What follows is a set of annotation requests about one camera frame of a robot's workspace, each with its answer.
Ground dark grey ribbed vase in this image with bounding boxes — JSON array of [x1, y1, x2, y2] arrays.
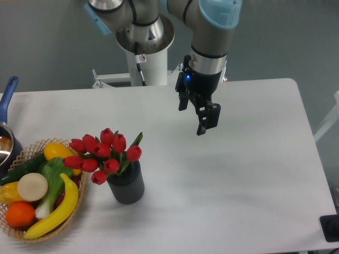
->
[[107, 161, 145, 204]]

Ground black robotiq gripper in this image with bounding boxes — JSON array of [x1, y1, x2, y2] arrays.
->
[[175, 68, 221, 135]]

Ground white frame at right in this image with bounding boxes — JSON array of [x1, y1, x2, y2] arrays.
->
[[314, 91, 338, 142]]

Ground yellow banana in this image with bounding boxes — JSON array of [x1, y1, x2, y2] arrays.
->
[[23, 173, 79, 240]]

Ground woven wicker basket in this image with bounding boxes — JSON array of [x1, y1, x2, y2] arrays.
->
[[1, 138, 87, 243]]

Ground red tulip bouquet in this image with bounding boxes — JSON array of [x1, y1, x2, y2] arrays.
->
[[63, 128, 143, 185]]

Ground black device at edge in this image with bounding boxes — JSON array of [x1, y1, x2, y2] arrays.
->
[[319, 214, 338, 242]]

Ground blue handled saucepan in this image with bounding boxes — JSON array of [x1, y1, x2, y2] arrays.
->
[[1, 76, 22, 178]]

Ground yellow lemon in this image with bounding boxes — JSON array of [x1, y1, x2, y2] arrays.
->
[[40, 142, 81, 180]]

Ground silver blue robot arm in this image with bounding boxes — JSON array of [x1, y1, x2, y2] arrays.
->
[[84, 1, 242, 135]]

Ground green bok choy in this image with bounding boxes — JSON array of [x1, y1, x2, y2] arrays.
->
[[35, 157, 73, 220]]

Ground white table frame bracket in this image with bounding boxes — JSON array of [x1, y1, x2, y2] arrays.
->
[[92, 69, 131, 88]]

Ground yellow bell pepper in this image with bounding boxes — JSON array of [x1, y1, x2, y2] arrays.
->
[[1, 182, 24, 205]]

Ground beige round disc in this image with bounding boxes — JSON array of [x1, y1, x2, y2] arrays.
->
[[17, 173, 48, 202]]

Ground orange fruit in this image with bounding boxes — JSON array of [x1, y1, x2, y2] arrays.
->
[[5, 202, 35, 228]]

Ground green cucumber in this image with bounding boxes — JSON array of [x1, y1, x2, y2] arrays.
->
[[1, 153, 47, 186]]

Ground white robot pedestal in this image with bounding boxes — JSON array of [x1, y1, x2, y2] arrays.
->
[[126, 49, 167, 86]]

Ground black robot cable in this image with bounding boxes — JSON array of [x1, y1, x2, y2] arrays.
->
[[133, 41, 147, 87]]

